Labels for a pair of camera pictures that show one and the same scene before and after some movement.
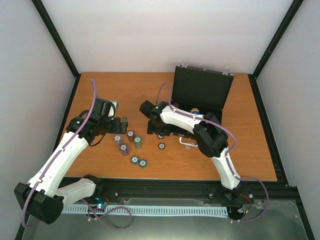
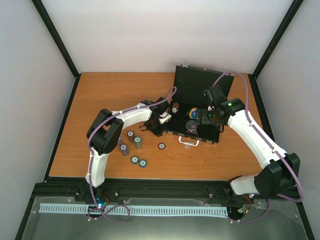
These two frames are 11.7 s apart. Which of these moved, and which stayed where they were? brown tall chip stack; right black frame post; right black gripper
Moved: right black gripper
Stayed: brown tall chip stack; right black frame post
